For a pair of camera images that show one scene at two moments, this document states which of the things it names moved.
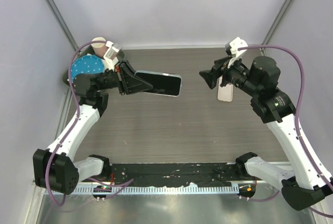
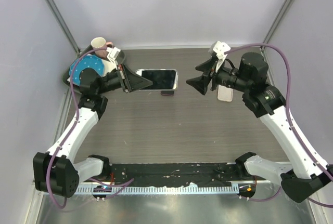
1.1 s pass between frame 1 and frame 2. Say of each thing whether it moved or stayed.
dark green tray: stayed
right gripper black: moved
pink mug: stayed
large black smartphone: moved
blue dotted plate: stayed
